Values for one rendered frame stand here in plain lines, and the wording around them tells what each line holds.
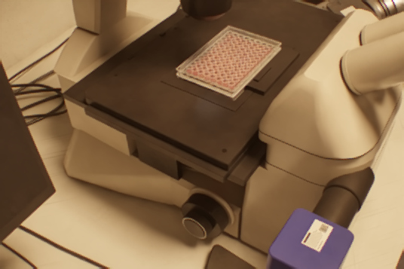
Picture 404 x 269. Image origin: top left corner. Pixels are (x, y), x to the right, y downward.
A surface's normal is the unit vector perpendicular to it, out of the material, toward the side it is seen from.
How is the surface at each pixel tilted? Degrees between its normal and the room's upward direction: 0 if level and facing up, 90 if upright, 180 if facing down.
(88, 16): 90
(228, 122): 0
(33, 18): 90
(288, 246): 0
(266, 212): 90
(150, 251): 0
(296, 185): 90
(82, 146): 48
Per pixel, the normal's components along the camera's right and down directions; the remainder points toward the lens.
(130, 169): -0.42, -0.03
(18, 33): 0.83, 0.37
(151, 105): -0.02, -0.72
